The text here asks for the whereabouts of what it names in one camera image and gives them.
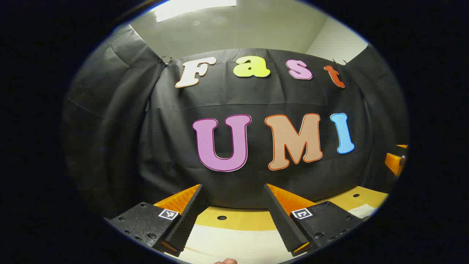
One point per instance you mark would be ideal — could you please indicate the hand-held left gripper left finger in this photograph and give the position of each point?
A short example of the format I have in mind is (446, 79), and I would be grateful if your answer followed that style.
(188, 216)

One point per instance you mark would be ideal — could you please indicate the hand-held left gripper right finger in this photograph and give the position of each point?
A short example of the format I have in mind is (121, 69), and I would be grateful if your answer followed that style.
(282, 220)

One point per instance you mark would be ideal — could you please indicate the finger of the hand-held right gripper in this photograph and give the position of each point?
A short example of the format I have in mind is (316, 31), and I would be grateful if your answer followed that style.
(394, 163)
(403, 146)

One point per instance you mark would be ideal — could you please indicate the white jeans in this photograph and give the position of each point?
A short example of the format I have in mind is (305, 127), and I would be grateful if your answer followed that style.
(234, 244)

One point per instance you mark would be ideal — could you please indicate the black backdrop cloth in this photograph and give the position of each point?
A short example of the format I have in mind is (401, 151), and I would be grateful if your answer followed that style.
(176, 146)

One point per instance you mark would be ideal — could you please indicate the metal cloth clip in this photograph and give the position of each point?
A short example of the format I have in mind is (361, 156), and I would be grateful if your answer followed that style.
(339, 61)
(166, 59)

